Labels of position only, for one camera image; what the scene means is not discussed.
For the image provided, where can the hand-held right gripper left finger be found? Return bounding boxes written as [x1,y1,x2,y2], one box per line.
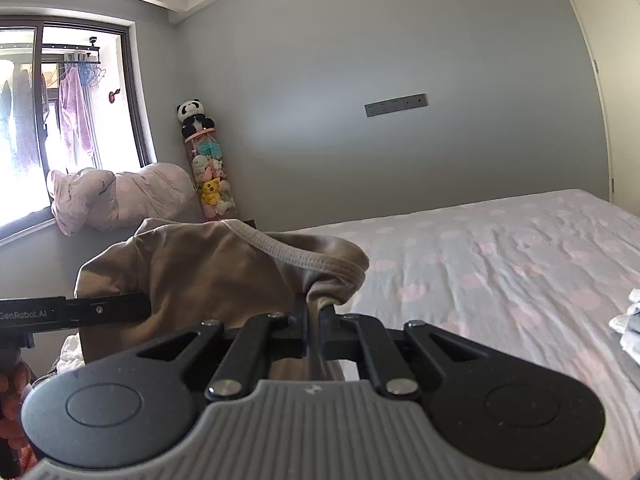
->
[135,297,308,401]

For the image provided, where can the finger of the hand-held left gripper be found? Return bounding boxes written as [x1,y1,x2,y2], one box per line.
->
[65,293,152,331]

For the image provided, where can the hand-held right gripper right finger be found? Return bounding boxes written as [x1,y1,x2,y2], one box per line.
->
[320,305,491,401]

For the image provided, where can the taupe long-sleeve shirt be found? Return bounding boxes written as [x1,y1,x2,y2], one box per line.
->
[74,217,370,381]

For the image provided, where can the dark hanging clothes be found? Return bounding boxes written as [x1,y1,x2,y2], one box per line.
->
[0,62,49,166]

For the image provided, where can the bunch of clothes hangers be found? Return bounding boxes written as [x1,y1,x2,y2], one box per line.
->
[62,57,108,86]

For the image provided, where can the person's left hand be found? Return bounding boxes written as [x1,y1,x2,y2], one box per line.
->
[0,360,33,456]

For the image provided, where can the white terry garment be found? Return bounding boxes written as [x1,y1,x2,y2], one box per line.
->
[55,332,87,376]

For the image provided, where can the rolled pink-dotted duvet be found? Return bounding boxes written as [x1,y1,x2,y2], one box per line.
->
[47,162,197,236]

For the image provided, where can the clear tube of plush toys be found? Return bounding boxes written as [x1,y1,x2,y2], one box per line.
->
[185,130,240,221]

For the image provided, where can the bed with pink-dotted sheet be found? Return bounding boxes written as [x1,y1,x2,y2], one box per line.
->
[280,189,640,480]

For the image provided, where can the purple hanging pajama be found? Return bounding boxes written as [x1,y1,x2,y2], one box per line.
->
[57,67,96,158]

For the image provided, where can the panda plush toy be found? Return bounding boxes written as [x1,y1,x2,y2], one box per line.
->
[176,98,216,138]

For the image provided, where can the white crinkled garment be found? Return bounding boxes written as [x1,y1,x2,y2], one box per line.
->
[609,287,640,351]

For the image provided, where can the cream door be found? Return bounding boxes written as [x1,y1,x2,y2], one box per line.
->
[550,0,640,206]

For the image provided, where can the dark window frame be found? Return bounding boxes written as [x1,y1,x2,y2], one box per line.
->
[0,17,157,231]

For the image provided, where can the grey wall socket strip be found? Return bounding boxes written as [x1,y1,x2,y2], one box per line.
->
[364,92,429,118]

